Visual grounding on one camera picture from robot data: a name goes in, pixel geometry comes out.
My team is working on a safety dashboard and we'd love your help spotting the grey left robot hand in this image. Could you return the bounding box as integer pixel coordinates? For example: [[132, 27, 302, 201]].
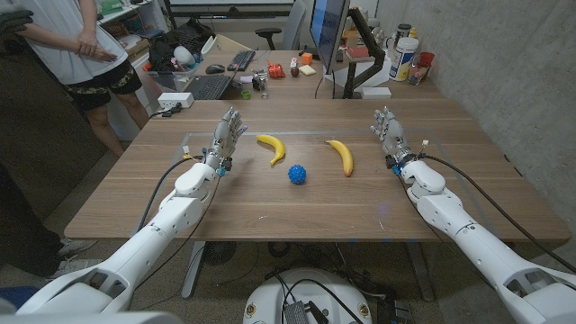
[[204, 106, 248, 175]]

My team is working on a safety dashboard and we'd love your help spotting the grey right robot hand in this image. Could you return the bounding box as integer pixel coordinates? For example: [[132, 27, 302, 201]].
[[370, 106, 418, 175]]

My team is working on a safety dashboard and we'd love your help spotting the blue spiky stress ball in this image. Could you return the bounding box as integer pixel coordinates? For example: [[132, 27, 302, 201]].
[[287, 164, 308, 185]]

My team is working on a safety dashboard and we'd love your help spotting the white flat box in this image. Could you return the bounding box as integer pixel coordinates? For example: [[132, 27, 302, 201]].
[[359, 85, 392, 100]]

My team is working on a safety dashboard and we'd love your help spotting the long yellow banana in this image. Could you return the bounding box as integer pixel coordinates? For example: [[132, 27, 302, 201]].
[[325, 139, 355, 178]]

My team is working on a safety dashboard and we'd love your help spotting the strongly curved yellow banana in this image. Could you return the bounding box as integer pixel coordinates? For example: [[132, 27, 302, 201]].
[[255, 133, 286, 167]]

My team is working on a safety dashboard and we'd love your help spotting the black keyboard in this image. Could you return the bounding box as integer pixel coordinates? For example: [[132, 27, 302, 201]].
[[226, 49, 257, 72], [183, 74, 235, 101]]

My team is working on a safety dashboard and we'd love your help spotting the white canister blue label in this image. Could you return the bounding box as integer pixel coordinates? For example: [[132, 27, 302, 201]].
[[389, 37, 419, 82]]

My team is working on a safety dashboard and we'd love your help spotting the clear plastic bin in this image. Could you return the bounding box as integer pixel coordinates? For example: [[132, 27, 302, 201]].
[[146, 62, 203, 94]]

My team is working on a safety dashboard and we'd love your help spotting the orange plastic toy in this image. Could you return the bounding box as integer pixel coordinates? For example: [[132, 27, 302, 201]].
[[266, 60, 286, 80]]

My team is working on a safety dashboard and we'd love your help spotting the black bag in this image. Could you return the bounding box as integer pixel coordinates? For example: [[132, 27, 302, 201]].
[[148, 17, 216, 73]]

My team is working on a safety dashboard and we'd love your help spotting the black computer monitor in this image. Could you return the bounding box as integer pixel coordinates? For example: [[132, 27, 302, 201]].
[[309, 0, 351, 76]]

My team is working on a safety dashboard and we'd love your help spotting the grey table leg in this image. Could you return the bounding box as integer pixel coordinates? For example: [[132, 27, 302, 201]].
[[181, 241, 207, 300], [404, 241, 436, 302]]

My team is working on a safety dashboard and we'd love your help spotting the grey office chair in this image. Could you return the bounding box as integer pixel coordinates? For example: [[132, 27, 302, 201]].
[[255, 0, 308, 51]]

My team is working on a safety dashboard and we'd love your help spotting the white shelf unit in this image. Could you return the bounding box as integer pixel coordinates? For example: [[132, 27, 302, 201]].
[[96, 0, 170, 62]]

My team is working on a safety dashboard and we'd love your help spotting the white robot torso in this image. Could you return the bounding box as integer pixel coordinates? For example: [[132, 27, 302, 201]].
[[242, 268, 374, 324]]

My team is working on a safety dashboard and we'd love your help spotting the person in white t-shirt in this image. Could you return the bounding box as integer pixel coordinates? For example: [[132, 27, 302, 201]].
[[8, 0, 149, 158]]

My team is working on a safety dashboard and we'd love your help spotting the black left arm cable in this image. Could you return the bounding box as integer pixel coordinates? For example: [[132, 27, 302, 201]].
[[134, 152, 208, 235]]

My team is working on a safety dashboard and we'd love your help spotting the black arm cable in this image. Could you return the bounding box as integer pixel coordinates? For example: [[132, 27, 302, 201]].
[[134, 152, 208, 235], [420, 152, 576, 275]]

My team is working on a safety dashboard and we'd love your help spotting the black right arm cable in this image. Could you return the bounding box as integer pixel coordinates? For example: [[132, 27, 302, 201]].
[[420, 152, 576, 275]]

